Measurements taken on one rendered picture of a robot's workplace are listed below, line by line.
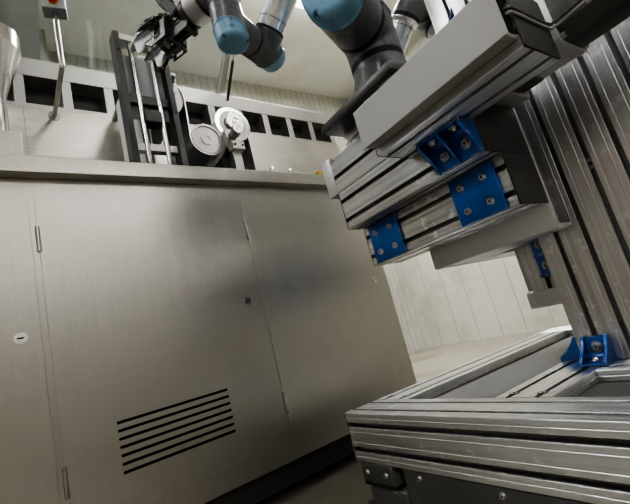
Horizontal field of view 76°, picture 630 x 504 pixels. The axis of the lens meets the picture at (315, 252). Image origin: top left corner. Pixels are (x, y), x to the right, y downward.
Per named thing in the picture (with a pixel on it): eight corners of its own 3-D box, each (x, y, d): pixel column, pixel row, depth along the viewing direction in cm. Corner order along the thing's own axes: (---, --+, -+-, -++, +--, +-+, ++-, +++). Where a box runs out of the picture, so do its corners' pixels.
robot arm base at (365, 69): (439, 86, 84) (425, 46, 86) (388, 75, 76) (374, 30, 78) (391, 126, 96) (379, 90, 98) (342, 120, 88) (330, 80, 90)
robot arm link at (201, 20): (190, -20, 95) (216, 3, 102) (177, -8, 97) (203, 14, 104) (193, 3, 93) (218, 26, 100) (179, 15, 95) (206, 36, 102)
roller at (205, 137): (194, 151, 143) (188, 121, 146) (172, 182, 163) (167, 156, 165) (225, 154, 151) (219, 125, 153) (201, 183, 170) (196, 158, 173)
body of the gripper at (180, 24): (148, 46, 100) (180, 18, 95) (146, 20, 103) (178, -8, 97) (173, 64, 107) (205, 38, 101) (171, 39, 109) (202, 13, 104)
